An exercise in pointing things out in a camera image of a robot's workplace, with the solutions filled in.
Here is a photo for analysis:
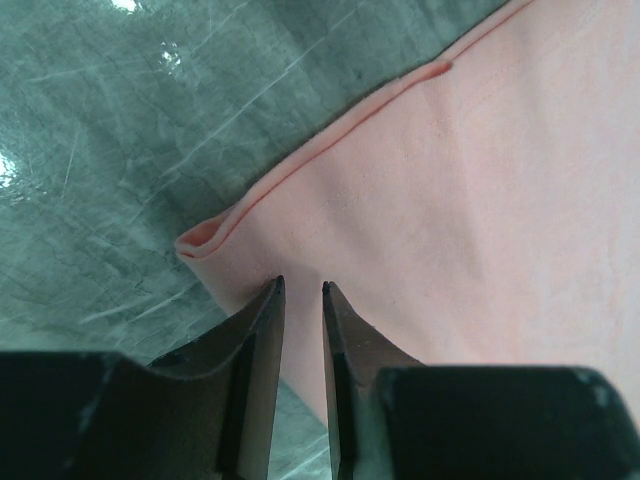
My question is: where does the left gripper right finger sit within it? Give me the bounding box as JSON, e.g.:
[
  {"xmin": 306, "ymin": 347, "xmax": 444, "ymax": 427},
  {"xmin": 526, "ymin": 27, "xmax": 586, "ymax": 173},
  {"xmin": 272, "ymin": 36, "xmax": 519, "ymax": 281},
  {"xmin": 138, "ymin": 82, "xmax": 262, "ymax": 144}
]
[{"xmin": 322, "ymin": 282, "xmax": 639, "ymax": 479}]

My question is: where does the salmon pink t shirt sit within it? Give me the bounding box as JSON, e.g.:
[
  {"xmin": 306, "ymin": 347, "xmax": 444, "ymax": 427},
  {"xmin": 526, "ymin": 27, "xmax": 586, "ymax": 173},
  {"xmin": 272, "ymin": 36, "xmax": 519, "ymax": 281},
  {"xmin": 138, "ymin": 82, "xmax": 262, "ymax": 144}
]
[{"xmin": 176, "ymin": 1, "xmax": 639, "ymax": 419}]

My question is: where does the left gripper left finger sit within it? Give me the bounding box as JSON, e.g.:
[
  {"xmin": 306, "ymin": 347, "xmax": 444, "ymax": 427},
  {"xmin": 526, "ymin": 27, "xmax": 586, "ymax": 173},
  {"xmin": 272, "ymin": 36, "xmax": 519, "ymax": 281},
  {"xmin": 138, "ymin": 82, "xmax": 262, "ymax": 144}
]
[{"xmin": 1, "ymin": 278, "xmax": 285, "ymax": 479}]

